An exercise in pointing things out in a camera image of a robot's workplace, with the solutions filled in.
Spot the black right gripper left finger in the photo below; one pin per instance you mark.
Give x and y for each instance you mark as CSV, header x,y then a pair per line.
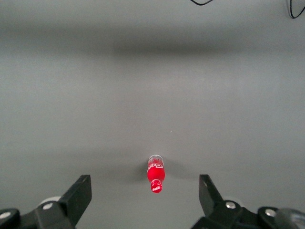
x,y
76,198

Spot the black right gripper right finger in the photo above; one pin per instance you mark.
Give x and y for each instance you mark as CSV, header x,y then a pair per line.
x,y
209,198

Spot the red cola bottle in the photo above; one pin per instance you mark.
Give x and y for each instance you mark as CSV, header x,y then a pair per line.
x,y
156,174

